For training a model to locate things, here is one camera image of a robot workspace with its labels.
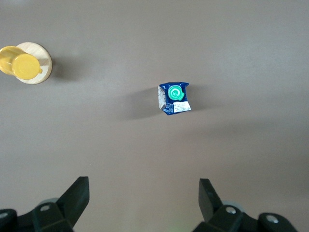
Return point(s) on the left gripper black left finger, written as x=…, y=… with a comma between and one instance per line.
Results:
x=70, y=203

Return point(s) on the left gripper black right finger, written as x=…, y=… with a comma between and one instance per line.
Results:
x=212, y=205

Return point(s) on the blue milk carton green cap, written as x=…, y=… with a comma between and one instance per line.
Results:
x=175, y=107

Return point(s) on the yellow plastic cup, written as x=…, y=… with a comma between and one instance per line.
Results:
x=24, y=66

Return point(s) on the round wooden cup stand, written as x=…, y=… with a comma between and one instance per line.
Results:
x=46, y=60

